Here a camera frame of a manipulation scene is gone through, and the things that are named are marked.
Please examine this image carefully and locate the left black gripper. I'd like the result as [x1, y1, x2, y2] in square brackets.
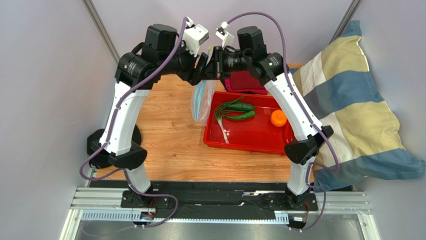
[158, 37, 209, 87]

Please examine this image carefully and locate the clear zip top bag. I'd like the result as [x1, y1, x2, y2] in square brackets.
[190, 46, 218, 127]

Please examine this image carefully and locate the green onion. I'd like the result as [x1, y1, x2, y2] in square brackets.
[213, 97, 246, 144]

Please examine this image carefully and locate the orange fruit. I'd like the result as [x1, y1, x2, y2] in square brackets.
[270, 109, 288, 128]

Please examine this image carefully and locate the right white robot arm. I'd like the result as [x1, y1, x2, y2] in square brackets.
[206, 22, 334, 209]

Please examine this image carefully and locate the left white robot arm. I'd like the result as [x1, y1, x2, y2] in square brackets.
[86, 21, 209, 203]

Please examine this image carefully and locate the dark red folded cloth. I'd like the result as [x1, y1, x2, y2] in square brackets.
[224, 71, 268, 95]

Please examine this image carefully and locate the upper green cucumber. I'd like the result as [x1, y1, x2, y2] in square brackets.
[226, 101, 255, 112]

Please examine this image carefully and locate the lower green pepper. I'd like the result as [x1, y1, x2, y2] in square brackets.
[224, 110, 256, 121]

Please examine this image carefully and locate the red plastic tray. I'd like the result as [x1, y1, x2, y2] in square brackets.
[203, 91, 295, 155]

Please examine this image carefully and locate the black cap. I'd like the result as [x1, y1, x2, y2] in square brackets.
[86, 125, 143, 169]

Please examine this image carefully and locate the striped blue yellow pillow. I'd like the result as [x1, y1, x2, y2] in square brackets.
[291, 20, 426, 191]

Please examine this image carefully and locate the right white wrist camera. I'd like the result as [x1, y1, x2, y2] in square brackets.
[215, 21, 235, 48]

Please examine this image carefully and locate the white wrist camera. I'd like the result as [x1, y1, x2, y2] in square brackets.
[182, 17, 209, 57]
[215, 21, 235, 48]

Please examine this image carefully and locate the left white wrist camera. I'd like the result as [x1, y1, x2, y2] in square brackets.
[182, 17, 209, 57]

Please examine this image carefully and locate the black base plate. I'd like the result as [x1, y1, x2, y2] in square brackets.
[89, 179, 354, 221]

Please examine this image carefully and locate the aluminium rail frame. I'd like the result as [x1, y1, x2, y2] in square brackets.
[60, 181, 380, 240]

